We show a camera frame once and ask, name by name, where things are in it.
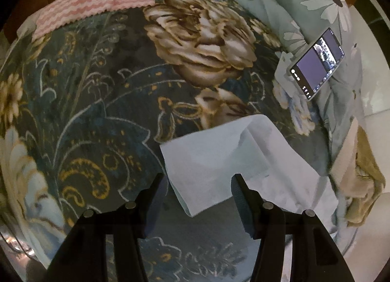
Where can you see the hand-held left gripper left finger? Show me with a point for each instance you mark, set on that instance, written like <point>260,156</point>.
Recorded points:
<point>154,209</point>

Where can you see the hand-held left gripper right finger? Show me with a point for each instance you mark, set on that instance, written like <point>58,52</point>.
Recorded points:
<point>240,202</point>

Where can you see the light blue garment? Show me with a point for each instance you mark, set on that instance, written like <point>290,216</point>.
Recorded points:
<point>213,154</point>

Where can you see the dark floral blanket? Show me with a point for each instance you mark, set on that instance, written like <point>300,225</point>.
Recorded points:
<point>91,102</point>

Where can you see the beige crumpled cloth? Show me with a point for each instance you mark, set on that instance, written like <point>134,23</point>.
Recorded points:
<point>365,172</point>

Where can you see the smartphone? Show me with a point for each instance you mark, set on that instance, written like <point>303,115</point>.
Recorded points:
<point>313,62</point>

